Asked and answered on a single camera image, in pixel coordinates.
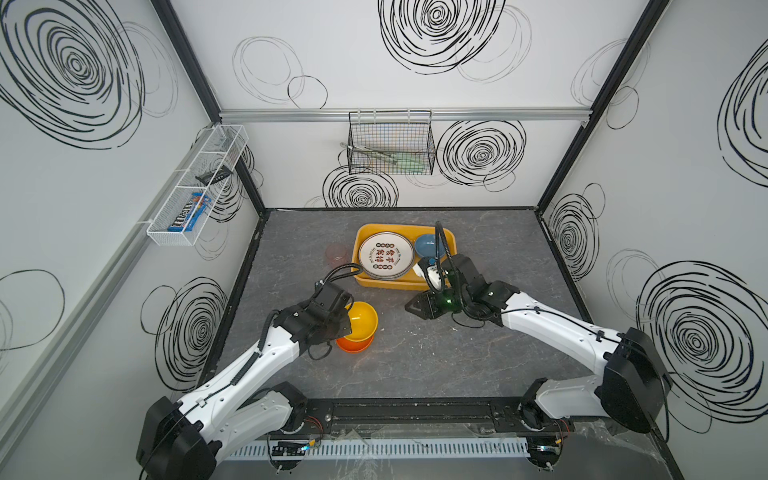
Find yellow plastic bin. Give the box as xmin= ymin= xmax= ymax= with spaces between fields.
xmin=352 ymin=223 xmax=435 ymax=291

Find orange bowl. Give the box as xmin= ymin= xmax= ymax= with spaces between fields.
xmin=336 ymin=337 xmax=374 ymax=354

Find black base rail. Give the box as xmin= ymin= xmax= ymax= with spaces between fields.
xmin=287 ymin=395 xmax=652 ymax=434

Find metal tongs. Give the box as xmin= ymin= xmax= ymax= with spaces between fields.
xmin=340 ymin=142 xmax=398 ymax=164

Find black remote control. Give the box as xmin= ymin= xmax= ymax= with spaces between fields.
xmin=195 ymin=165 xmax=232 ymax=186

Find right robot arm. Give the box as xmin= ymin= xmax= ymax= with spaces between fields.
xmin=406 ymin=255 xmax=672 ymax=433

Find black wire basket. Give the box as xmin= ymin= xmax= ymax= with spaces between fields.
xmin=345 ymin=109 xmax=437 ymax=176

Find blue bowl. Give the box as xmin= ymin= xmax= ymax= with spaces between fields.
xmin=413 ymin=234 xmax=446 ymax=259

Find yellow bowl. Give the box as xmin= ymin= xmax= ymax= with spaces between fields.
xmin=345 ymin=301 xmax=378 ymax=342

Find white wire shelf basket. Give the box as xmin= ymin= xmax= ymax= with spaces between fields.
xmin=147 ymin=124 xmax=248 ymax=247

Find white slotted cable duct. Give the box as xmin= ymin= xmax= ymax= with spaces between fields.
xmin=228 ymin=438 xmax=530 ymax=461

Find blue candy packet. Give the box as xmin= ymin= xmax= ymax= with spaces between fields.
xmin=167 ymin=193 xmax=210 ymax=233

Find green item in basket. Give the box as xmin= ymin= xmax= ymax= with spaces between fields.
xmin=394 ymin=152 xmax=433 ymax=174

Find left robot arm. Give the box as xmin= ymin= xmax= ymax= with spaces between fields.
xmin=136 ymin=280 xmax=354 ymax=479

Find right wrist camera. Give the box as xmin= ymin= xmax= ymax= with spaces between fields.
xmin=412 ymin=264 xmax=444 ymax=291

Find pink translucent cup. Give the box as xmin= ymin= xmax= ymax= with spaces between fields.
xmin=325 ymin=243 xmax=350 ymax=268

